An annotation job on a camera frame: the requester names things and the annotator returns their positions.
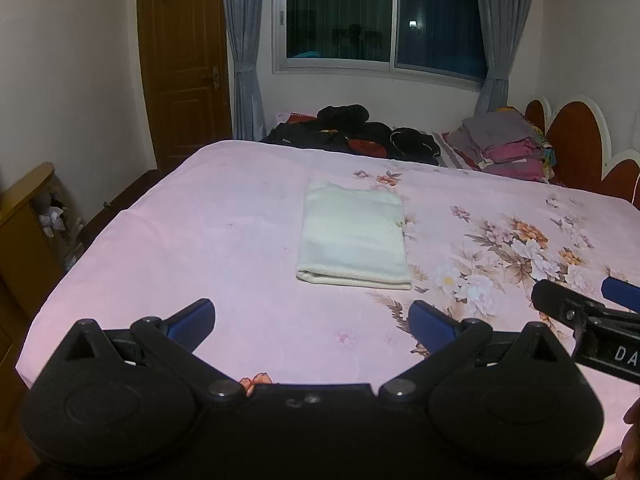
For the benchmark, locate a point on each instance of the stack of folded clothes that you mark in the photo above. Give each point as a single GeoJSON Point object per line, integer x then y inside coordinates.
{"type": "Point", "coordinates": [505, 145]}

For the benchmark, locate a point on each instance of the sliding glass window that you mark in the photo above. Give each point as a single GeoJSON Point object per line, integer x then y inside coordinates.
{"type": "Point", "coordinates": [380, 15]}

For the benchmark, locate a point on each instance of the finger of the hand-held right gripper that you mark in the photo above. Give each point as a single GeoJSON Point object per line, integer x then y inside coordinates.
{"type": "Point", "coordinates": [622, 294]}
{"type": "Point", "coordinates": [555, 300]}

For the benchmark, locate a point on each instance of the striped pillow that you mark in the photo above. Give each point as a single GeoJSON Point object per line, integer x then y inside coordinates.
{"type": "Point", "coordinates": [450, 152]}

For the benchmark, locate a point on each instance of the grey curtain beside headboard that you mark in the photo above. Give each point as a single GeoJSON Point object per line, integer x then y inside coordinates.
{"type": "Point", "coordinates": [500, 35]}

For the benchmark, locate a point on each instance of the wooden bedside cabinet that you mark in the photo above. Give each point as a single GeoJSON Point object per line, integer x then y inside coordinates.
{"type": "Point", "coordinates": [25, 240]}

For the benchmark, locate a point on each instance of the crumpled white papers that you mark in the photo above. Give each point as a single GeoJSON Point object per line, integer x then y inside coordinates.
{"type": "Point", "coordinates": [55, 217]}

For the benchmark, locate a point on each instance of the pink floral bedsheet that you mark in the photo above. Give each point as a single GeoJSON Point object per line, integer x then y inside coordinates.
{"type": "Point", "coordinates": [225, 240]}

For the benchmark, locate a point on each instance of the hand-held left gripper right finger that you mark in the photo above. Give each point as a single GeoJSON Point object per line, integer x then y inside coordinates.
{"type": "Point", "coordinates": [430, 327]}

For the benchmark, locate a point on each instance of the brown wooden door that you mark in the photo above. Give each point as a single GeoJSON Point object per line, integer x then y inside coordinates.
{"type": "Point", "coordinates": [185, 65]}

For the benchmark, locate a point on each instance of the pile of black clothes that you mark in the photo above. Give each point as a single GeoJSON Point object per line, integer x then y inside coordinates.
{"type": "Point", "coordinates": [350, 132]}

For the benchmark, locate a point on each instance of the person's right hand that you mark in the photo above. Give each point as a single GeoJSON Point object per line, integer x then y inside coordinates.
{"type": "Point", "coordinates": [633, 412]}

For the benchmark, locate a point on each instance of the pale green knit sweater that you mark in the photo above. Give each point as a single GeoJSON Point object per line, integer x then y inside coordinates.
{"type": "Point", "coordinates": [352, 230]}

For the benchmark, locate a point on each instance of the brown and white scalloped headboard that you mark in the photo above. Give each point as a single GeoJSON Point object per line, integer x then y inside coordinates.
{"type": "Point", "coordinates": [575, 145]}

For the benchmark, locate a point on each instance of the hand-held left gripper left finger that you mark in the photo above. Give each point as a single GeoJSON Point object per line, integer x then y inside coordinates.
{"type": "Point", "coordinates": [192, 325]}

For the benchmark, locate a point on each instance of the grey curtain beside door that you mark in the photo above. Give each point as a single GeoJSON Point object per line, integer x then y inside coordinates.
{"type": "Point", "coordinates": [245, 60]}

